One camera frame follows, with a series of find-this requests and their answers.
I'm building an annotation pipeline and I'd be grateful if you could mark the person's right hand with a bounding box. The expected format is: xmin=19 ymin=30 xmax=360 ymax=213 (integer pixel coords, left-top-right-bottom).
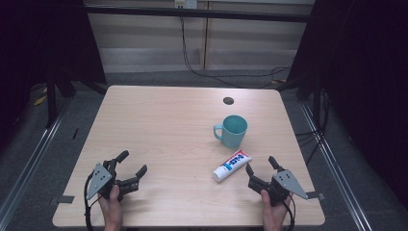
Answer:
xmin=260 ymin=189 xmax=293 ymax=225

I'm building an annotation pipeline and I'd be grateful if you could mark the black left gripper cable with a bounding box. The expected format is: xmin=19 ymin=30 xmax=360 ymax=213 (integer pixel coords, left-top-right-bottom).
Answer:
xmin=83 ymin=172 xmax=101 ymax=231

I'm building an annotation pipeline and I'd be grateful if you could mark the bundle of black floor cables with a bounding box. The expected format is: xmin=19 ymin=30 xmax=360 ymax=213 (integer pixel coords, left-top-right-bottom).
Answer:
xmin=293 ymin=90 xmax=332 ymax=167

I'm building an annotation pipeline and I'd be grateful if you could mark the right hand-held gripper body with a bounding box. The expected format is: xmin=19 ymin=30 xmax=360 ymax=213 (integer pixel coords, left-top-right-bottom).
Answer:
xmin=247 ymin=168 xmax=310 ymax=207

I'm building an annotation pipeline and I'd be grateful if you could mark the grey tape strip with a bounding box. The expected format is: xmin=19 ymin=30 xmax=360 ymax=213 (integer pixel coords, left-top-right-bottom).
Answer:
xmin=305 ymin=191 xmax=326 ymax=201
xmin=57 ymin=194 xmax=76 ymax=205

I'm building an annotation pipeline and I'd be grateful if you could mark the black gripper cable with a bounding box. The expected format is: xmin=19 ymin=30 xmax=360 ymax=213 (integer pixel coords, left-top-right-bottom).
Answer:
xmin=281 ymin=192 xmax=297 ymax=231
xmin=83 ymin=172 xmax=101 ymax=231

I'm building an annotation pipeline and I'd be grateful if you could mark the person's left hand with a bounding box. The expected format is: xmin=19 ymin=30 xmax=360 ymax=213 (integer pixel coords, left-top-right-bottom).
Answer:
xmin=97 ymin=184 xmax=125 ymax=225

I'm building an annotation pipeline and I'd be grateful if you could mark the white wall socket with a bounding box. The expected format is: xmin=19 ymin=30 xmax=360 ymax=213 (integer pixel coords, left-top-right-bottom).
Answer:
xmin=173 ymin=0 xmax=198 ymax=11

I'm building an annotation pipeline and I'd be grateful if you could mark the metal floor rail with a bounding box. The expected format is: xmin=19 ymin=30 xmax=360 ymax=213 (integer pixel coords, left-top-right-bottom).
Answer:
xmin=298 ymin=101 xmax=373 ymax=231
xmin=0 ymin=97 xmax=73 ymax=224

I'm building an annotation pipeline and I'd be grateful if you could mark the white toothpaste tube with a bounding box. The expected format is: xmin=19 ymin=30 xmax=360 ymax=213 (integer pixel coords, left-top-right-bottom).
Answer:
xmin=212 ymin=149 xmax=253 ymax=184

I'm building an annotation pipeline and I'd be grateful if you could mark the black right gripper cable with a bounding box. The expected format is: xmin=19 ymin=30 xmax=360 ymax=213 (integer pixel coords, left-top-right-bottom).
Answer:
xmin=281 ymin=192 xmax=297 ymax=231

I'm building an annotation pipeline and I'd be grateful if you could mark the black horizontal bar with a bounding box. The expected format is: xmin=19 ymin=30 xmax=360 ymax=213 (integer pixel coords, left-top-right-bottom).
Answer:
xmin=84 ymin=4 xmax=316 ymax=24

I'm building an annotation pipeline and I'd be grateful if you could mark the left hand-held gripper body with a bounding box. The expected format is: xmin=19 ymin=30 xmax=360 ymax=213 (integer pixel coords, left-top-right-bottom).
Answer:
xmin=85 ymin=158 xmax=142 ymax=202

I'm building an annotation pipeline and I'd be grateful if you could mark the yellow floor marker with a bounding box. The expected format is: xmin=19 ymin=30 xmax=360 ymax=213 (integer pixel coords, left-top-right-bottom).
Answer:
xmin=33 ymin=93 xmax=49 ymax=107

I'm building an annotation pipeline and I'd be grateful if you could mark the long black wall cable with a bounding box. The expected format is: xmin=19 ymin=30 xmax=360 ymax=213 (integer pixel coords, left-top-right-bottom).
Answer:
xmin=178 ymin=14 xmax=292 ymax=90

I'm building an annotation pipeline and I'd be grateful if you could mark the black metal stand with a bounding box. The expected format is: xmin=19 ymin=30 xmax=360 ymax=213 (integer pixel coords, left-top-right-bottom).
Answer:
xmin=44 ymin=75 xmax=59 ymax=129
xmin=312 ymin=78 xmax=323 ymax=134

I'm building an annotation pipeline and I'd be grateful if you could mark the black curtain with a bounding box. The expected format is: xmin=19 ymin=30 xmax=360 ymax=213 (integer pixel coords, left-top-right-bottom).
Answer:
xmin=0 ymin=0 xmax=108 ymax=152
xmin=278 ymin=0 xmax=408 ymax=201

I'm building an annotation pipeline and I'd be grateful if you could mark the teal cup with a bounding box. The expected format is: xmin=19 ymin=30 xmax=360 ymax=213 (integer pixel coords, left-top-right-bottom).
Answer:
xmin=213 ymin=114 xmax=249 ymax=150

